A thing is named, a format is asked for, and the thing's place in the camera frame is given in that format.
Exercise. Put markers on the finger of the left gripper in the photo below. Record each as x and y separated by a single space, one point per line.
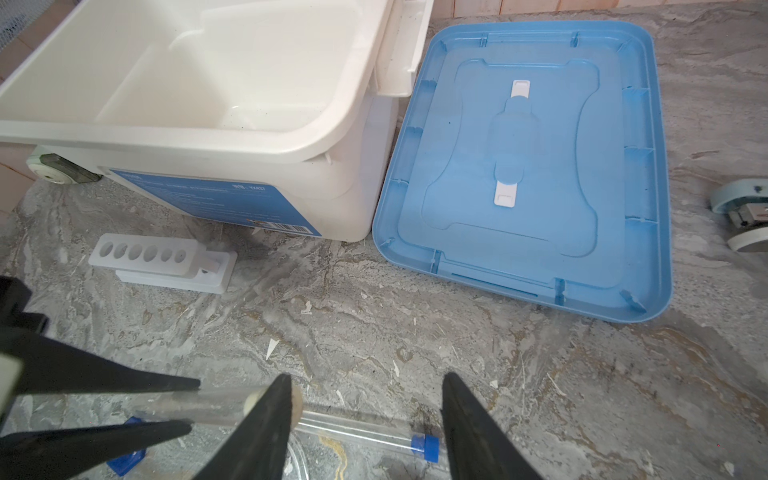
52 367
63 454

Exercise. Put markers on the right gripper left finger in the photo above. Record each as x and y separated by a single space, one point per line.
257 449

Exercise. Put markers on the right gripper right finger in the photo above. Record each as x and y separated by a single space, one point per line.
476 446

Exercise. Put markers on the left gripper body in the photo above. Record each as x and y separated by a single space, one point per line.
14 298

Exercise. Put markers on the blue capped test tube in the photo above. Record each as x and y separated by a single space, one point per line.
374 434

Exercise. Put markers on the white test tube rack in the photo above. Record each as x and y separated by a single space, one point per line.
168 262

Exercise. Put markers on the green white pencil sharpener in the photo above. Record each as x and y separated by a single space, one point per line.
58 170

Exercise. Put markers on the blue plastic bin lid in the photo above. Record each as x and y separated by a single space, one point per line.
532 163

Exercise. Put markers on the white plastic storage bin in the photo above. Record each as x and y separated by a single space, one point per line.
278 115

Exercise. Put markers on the grey stapler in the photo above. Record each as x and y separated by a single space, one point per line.
744 202

